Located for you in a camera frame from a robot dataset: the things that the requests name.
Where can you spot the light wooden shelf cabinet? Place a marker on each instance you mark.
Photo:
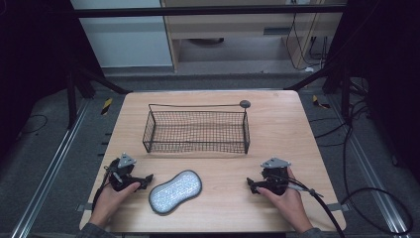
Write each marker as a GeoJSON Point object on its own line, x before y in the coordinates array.
{"type": "Point", "coordinates": [244, 33]}

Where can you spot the white cabinet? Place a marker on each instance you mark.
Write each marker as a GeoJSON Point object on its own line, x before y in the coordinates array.
{"type": "Point", "coordinates": [125, 36]}

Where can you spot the yellow black striped tape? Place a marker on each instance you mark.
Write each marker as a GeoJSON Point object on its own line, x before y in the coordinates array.
{"type": "Point", "coordinates": [319, 102]}
{"type": "Point", "coordinates": [106, 106]}

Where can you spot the person's left hand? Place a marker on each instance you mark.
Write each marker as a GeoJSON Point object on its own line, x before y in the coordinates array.
{"type": "Point", "coordinates": [111, 201]}

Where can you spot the grey scrubbing sponge pad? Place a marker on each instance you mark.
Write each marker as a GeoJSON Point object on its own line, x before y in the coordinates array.
{"type": "Point", "coordinates": [175, 192]}

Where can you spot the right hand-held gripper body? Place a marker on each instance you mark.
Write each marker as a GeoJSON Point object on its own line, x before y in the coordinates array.
{"type": "Point", "coordinates": [276, 178]}

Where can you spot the aluminium floor rail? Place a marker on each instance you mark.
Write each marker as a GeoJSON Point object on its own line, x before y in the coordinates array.
{"type": "Point", "coordinates": [49, 168]}
{"type": "Point", "coordinates": [366, 165]}

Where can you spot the black horizontal frame bar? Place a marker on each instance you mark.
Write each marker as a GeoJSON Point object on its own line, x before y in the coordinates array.
{"type": "Point", "coordinates": [204, 11]}

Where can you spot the black metal stand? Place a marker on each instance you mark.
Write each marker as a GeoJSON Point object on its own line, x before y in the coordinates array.
{"type": "Point", "coordinates": [333, 79]}
{"type": "Point", "coordinates": [86, 82]}

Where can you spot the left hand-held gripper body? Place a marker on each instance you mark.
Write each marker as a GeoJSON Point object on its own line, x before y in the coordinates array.
{"type": "Point", "coordinates": [123, 172]}

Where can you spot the person's right hand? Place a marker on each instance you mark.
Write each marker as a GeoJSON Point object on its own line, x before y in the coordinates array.
{"type": "Point", "coordinates": [288, 201]}

